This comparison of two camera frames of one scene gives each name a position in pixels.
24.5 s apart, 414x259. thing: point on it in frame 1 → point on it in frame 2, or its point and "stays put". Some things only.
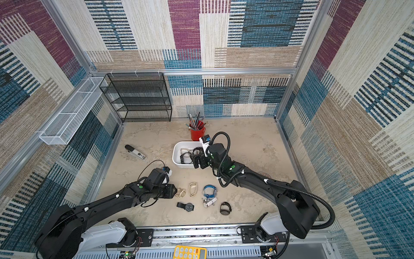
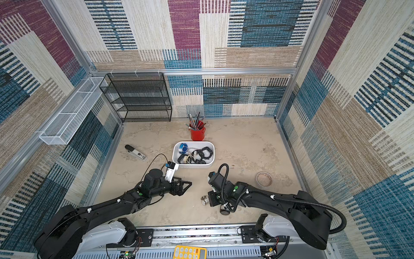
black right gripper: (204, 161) → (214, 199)
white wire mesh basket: (61, 130) stays put
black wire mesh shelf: (139, 97) stays put
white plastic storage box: (181, 151) stays put
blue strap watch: (210, 196) → (183, 148)
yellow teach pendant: (180, 252) stays put
